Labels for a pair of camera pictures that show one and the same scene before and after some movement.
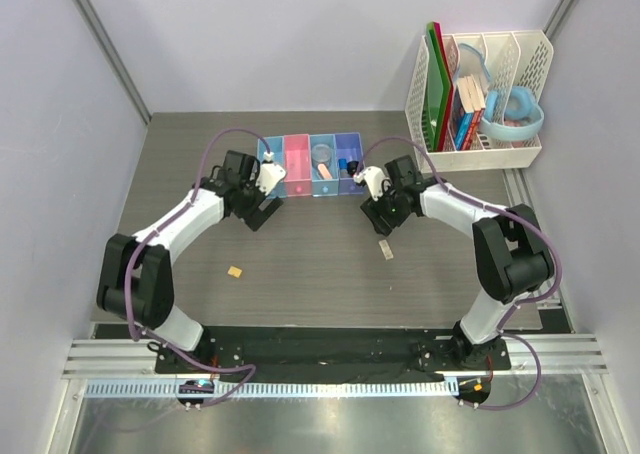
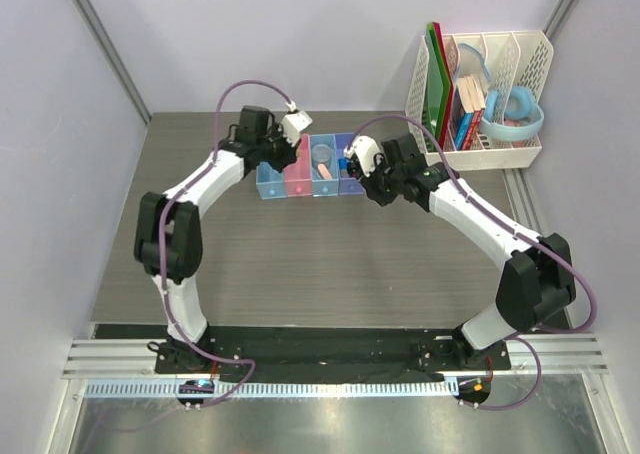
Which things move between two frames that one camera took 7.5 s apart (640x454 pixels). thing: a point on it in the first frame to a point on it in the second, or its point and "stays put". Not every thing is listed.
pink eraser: x=324 y=172 stays put
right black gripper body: x=389 y=208 to x=383 y=181
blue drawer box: x=324 y=165 stays put
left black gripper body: x=250 y=211 to x=276 y=149
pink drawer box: x=297 y=164 stays put
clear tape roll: x=321 y=154 stays put
